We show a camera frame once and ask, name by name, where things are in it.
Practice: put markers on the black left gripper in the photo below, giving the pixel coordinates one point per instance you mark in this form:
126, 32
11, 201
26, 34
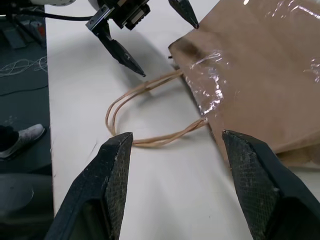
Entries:
125, 12

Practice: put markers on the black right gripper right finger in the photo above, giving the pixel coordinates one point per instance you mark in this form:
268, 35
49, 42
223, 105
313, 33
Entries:
260, 190

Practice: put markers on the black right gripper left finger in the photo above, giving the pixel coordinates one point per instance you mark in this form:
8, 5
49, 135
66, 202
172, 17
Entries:
100, 190

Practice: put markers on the dark grey rounded shape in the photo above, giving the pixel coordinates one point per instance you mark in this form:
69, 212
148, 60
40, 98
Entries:
22, 207

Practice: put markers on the grey knit sneaker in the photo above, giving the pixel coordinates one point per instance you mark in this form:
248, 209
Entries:
27, 138

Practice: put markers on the black tripod stand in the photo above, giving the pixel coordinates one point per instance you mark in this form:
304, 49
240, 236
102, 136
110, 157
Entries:
18, 27

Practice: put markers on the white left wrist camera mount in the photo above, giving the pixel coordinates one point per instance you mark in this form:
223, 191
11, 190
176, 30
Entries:
55, 2

